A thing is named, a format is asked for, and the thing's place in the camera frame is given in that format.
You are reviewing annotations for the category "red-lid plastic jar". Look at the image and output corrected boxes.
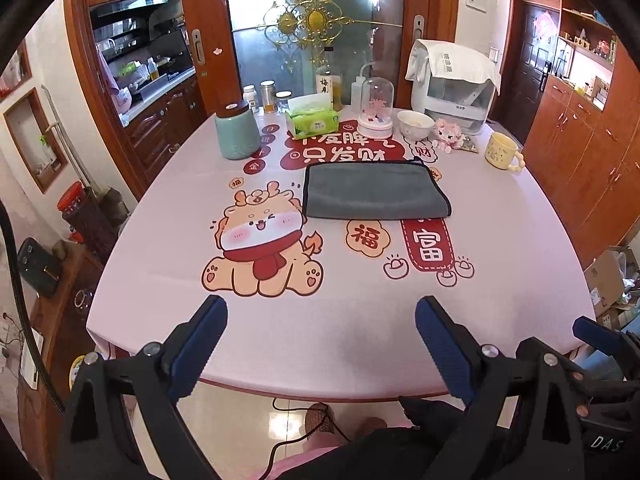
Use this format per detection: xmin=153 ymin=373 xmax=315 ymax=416
xmin=56 ymin=181 xmax=86 ymax=214

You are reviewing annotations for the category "wooden side table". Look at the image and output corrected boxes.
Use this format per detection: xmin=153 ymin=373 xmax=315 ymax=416
xmin=17 ymin=244 xmax=103 ymax=479

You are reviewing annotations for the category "metal-top amber jar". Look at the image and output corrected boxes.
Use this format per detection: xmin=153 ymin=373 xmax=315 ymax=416
xmin=260 ymin=80 xmax=277 ymax=113

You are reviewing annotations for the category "small glass jar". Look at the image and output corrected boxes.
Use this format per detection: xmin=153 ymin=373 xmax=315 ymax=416
xmin=276 ymin=90 xmax=292 ymax=114

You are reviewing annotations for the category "small patterned packet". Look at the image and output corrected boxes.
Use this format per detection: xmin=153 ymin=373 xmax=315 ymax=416
xmin=459 ymin=134 xmax=478 ymax=154

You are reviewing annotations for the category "white ceramic bowl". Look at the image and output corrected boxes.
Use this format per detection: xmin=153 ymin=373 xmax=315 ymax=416
xmin=397 ymin=110 xmax=435 ymax=142

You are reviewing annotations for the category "pink block figurine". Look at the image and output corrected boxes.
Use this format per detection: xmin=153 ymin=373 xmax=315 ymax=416
xmin=432 ymin=118 xmax=464 ymax=153

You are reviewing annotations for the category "purple grey microfiber towel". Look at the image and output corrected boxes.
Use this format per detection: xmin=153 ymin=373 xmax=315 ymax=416
xmin=303 ymin=159 xmax=452 ymax=221

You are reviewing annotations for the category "cardboard box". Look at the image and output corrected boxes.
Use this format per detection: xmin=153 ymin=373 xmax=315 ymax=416
xmin=585 ymin=246 xmax=639 ymax=316

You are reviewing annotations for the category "gold door ornament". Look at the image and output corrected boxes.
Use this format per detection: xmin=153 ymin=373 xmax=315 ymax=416
xmin=256 ymin=0 xmax=402 ymax=67

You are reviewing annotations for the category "white countertop appliance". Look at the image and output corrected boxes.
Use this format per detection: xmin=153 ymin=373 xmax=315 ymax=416
xmin=410 ymin=72 xmax=498 ymax=134

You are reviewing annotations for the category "teal ceramic canister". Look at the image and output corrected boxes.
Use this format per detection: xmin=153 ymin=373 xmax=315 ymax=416
xmin=214 ymin=100 xmax=260 ymax=160

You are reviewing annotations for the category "white squeeze bottle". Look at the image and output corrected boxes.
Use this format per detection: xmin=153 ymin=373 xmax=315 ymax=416
xmin=350 ymin=62 xmax=374 ymax=112

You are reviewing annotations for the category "yellow bubble-handle mug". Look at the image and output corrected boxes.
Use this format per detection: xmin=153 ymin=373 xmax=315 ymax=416
xmin=485 ymin=132 xmax=526 ymax=174

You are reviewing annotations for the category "white cloth cover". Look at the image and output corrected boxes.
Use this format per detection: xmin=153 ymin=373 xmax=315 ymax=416
xmin=405 ymin=39 xmax=501 ymax=93

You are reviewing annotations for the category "green tissue pack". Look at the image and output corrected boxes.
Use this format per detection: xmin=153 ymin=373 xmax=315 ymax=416
xmin=286 ymin=93 xmax=340 ymax=140

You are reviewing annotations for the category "black handbag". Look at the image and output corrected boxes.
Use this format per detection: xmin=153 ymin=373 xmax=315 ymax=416
xmin=17 ymin=237 xmax=63 ymax=298

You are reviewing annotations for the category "wooden cabinet wall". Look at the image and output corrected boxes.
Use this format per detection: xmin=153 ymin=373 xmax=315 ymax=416
xmin=524 ymin=0 xmax=639 ymax=266

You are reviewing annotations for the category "glass liquor bottle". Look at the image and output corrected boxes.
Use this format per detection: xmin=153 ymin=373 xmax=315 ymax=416
xmin=316 ymin=46 xmax=343 ymax=112

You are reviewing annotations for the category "black cable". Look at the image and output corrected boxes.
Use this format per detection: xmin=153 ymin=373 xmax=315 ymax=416
xmin=259 ymin=398 xmax=354 ymax=480

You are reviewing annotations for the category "glass dome music box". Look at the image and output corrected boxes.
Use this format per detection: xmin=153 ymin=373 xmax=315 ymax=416
xmin=357 ymin=77 xmax=395 ymax=140

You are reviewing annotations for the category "white pill bottle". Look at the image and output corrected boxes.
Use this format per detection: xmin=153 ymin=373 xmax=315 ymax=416
xmin=243 ymin=84 xmax=259 ymax=113

